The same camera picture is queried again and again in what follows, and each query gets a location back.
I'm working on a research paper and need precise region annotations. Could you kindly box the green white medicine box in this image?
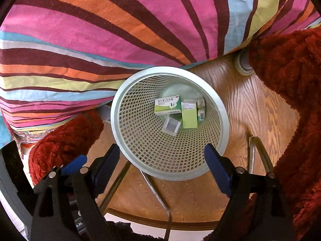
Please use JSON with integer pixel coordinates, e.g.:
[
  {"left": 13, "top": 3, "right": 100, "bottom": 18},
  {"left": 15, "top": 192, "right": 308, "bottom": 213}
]
[{"left": 154, "top": 95, "right": 181, "bottom": 115}]

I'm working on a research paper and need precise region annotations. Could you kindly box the metal chair leg frame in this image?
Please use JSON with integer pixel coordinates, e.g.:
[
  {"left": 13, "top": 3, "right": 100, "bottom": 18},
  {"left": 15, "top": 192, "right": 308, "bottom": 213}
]
[{"left": 100, "top": 136, "right": 276, "bottom": 240}]

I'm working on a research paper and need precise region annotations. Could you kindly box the white round bed foot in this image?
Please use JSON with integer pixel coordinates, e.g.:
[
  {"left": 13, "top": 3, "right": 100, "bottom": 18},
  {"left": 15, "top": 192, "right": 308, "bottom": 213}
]
[{"left": 234, "top": 49, "right": 254, "bottom": 76}]

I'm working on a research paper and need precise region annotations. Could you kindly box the white mesh waste basket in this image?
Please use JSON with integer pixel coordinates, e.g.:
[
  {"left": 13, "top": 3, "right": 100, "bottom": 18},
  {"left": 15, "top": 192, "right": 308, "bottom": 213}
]
[{"left": 111, "top": 66, "right": 229, "bottom": 181}]

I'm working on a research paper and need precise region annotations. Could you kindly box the striped colourful bed sheet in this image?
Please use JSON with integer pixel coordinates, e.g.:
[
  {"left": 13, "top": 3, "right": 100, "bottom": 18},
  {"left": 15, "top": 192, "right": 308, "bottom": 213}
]
[{"left": 1, "top": 0, "right": 320, "bottom": 145}]

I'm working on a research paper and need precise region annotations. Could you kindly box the small white green box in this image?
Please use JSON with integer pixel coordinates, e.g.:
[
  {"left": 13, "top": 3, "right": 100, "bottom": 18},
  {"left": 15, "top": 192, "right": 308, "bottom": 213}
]
[{"left": 196, "top": 98, "right": 206, "bottom": 121}]

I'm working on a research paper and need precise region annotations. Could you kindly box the grey white square packet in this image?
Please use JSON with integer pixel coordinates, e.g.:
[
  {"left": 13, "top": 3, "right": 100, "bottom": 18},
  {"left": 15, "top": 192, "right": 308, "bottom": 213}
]
[{"left": 162, "top": 116, "right": 181, "bottom": 137}]

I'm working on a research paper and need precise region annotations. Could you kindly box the light green cardboard box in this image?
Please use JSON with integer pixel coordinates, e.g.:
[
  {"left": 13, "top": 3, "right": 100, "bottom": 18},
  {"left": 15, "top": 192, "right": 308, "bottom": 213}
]
[{"left": 181, "top": 102, "right": 198, "bottom": 129}]

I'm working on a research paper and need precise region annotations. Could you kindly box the red fluffy rug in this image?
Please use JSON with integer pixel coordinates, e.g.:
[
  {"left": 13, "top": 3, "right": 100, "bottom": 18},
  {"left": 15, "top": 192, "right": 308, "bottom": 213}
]
[{"left": 28, "top": 27, "right": 320, "bottom": 240}]

